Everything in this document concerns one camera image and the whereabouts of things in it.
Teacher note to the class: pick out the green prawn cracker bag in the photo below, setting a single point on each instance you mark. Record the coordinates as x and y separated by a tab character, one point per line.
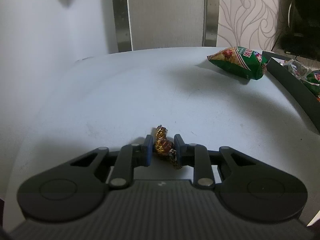
240	61
312	82

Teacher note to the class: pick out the gold foil candy packet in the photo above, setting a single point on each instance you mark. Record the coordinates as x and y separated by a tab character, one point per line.
164	149

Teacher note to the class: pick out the black wall television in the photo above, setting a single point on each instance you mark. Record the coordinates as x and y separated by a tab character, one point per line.
302	37

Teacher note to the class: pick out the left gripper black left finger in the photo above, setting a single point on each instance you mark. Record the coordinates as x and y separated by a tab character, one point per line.
76	188

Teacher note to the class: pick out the black shallow cardboard box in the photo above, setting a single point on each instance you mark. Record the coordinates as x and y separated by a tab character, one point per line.
300	93

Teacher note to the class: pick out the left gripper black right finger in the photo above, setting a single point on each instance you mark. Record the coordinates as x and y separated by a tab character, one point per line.
245	186

